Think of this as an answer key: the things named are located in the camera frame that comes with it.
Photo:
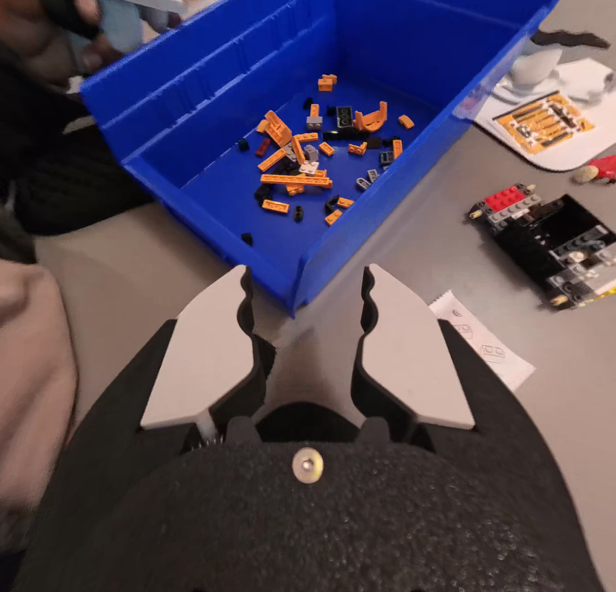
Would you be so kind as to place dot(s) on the person's left hand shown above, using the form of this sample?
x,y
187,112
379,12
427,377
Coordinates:
x,y
29,34

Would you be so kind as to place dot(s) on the red and beige toy piece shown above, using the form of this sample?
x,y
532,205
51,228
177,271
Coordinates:
x,y
601,168

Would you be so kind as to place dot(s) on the blue plastic bin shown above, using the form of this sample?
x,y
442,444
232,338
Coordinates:
x,y
216,96

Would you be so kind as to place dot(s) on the black wavy strip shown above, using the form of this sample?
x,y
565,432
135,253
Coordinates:
x,y
568,39

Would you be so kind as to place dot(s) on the torn white paper strip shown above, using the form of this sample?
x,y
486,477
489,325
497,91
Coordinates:
x,y
486,351

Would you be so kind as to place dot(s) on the partly built toy car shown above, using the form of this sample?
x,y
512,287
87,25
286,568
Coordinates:
x,y
544,245

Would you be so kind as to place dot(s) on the person's left forearm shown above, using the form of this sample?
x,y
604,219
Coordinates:
x,y
62,168

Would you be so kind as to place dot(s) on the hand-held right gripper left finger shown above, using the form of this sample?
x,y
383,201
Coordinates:
x,y
202,356

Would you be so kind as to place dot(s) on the pile of toy bricks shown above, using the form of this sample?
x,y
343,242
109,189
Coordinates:
x,y
308,154

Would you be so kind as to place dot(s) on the grey desk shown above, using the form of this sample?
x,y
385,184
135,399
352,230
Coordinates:
x,y
433,265

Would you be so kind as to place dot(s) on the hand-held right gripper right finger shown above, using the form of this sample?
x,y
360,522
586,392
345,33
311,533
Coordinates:
x,y
414,361

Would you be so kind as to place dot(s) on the person's pink shirt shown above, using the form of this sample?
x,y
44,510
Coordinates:
x,y
29,385

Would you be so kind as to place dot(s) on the orange sticker sheet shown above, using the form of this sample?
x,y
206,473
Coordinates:
x,y
544,123

